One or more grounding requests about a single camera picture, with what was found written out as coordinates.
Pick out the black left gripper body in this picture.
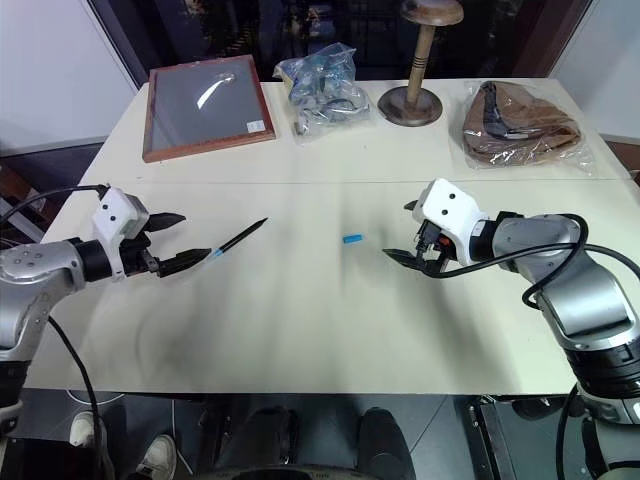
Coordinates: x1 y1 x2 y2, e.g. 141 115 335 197
118 229 162 277

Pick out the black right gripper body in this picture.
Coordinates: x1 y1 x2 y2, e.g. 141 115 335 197
413 218 459 272

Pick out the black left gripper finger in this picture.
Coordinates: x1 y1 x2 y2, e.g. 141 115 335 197
157 247 212 277
148 212 187 233

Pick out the black pen with blue band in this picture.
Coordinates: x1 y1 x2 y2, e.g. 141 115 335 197
210 216 270 259

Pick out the brown bag in plastic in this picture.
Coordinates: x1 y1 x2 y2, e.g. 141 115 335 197
462 79 599 176

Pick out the wooden hat stand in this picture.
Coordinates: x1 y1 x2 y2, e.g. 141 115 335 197
377 0 465 128

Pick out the clear bag of blue items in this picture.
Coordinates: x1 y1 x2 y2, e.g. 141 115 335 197
272 42 374 147

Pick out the white shoe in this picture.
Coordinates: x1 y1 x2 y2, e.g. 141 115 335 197
135 433 177 480
68 410 107 448

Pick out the dark rounded robot foot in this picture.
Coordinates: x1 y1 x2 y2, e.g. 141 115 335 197
358 407 416 480

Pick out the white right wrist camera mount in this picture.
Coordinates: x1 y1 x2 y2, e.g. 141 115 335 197
412 177 489 267

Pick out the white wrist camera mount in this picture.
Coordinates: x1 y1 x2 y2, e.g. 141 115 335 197
91 187 150 281
412 177 489 267

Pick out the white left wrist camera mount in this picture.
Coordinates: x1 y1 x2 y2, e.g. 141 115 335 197
91 187 150 281

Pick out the wooden framed glass picture frame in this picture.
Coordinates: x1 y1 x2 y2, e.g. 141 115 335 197
142 54 277 164

